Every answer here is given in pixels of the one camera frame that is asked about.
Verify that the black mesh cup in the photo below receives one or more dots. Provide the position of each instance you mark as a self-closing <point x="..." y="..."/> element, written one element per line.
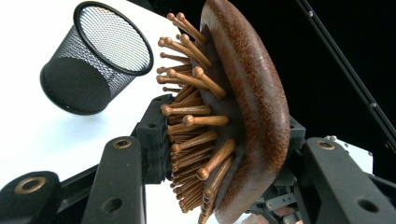
<point x="77" y="87"/>

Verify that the brown wooden hair brush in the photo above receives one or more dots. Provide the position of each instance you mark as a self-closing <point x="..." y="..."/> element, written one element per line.
<point x="255" y="93"/>

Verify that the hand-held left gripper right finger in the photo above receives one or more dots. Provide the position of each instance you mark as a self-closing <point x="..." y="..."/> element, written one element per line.
<point x="295" y="133"/>

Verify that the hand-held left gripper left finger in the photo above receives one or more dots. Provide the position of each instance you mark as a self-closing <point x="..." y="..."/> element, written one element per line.
<point x="154" y="140"/>

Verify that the black metal frame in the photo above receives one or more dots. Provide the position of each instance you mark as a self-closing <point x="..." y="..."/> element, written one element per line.
<point x="342" y="61"/>

